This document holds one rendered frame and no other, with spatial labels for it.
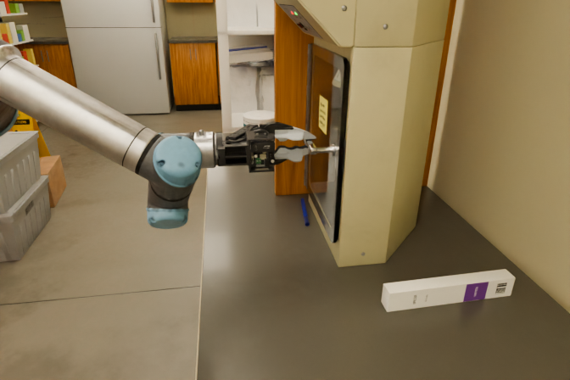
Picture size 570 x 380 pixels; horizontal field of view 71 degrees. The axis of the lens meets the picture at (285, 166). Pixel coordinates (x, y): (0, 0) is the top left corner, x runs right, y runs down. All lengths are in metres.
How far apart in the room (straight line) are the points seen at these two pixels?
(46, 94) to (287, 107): 0.63
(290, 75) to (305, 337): 0.66
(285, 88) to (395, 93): 0.40
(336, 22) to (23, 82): 0.50
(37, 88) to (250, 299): 0.52
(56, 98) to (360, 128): 0.52
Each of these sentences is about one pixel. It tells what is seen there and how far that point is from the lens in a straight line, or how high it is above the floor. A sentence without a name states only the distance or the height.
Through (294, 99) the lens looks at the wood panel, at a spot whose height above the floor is 1.23.
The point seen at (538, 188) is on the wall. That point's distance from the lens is 1.03.
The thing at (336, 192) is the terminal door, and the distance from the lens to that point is 0.83.
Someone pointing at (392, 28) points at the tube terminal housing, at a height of 1.44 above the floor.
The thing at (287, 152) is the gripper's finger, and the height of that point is 1.18.
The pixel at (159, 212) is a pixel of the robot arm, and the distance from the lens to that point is 0.76.
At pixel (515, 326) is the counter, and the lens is 0.90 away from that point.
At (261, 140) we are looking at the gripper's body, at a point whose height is 1.23.
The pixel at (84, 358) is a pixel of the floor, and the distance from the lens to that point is 2.18.
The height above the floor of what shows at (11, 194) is 0.40.
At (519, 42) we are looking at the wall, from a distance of 1.08.
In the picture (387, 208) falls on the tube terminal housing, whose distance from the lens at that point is 0.88.
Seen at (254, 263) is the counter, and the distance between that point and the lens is 0.93.
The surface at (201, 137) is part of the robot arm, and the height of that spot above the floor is 1.23.
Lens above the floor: 1.49
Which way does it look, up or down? 23 degrees down
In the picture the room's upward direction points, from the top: straight up
